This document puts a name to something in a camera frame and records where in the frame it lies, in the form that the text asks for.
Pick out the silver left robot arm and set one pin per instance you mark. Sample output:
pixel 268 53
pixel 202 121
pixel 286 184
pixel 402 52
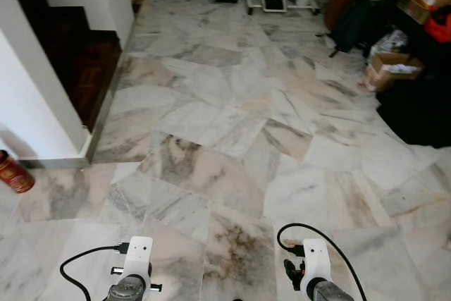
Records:
pixel 127 290

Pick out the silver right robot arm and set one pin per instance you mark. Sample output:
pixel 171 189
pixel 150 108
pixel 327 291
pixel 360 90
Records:
pixel 328 292

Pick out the black cloth bundle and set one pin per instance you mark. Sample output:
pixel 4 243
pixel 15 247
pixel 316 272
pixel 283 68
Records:
pixel 419 114

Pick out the small open cardboard box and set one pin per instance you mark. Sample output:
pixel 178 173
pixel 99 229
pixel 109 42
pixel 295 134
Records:
pixel 391 72

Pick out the clear plastic bag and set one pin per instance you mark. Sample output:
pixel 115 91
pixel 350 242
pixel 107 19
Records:
pixel 389 41

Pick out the black backpack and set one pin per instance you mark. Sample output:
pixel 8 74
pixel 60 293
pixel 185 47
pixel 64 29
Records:
pixel 356 26

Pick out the white bathroom scale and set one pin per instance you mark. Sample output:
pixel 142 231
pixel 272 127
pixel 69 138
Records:
pixel 274 4

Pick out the red bag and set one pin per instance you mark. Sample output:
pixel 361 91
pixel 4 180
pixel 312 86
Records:
pixel 440 27

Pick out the dark wooden staircase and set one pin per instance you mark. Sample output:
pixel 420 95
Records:
pixel 84 61

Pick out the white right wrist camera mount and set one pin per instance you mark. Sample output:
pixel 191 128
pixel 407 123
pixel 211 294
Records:
pixel 316 259

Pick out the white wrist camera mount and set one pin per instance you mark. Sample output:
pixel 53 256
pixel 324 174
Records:
pixel 137 255
pixel 316 259

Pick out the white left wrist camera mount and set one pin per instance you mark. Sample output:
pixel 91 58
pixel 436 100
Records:
pixel 137 255

